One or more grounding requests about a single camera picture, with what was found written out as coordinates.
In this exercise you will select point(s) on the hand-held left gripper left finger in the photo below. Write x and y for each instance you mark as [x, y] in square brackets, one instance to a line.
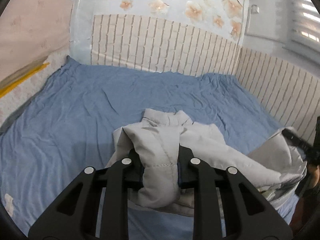
[132, 166]

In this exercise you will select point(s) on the striped window blind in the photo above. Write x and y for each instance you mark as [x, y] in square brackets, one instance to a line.
[300, 12]

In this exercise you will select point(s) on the yellow tape strip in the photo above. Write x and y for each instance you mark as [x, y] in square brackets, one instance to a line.
[22, 80]

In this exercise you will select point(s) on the person's right hand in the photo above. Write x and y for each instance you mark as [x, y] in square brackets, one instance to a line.
[315, 172]

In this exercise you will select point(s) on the group of peach flower stickers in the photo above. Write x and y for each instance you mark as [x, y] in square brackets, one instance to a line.
[193, 11]

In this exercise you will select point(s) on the grey puffer jacket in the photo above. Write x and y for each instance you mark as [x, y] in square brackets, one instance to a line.
[160, 150]

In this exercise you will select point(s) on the small white wall device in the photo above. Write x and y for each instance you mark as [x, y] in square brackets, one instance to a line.
[255, 9]

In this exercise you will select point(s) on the brick pattern wall panel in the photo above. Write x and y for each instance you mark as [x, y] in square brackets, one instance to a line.
[275, 87]
[162, 45]

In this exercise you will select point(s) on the white sheet tag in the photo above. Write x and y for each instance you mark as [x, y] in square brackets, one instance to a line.
[9, 203]

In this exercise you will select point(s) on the floral mattress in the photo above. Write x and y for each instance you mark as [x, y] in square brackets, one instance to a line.
[25, 92]

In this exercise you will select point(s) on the blue bed sheet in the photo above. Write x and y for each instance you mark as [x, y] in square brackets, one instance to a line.
[100, 105]

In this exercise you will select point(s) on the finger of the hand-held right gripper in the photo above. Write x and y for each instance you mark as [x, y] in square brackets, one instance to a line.
[297, 141]

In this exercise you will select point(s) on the pink padded headboard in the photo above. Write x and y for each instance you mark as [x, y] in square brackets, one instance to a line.
[30, 30]

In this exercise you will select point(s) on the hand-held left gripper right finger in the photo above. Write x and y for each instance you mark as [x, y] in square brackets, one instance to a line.
[186, 167]

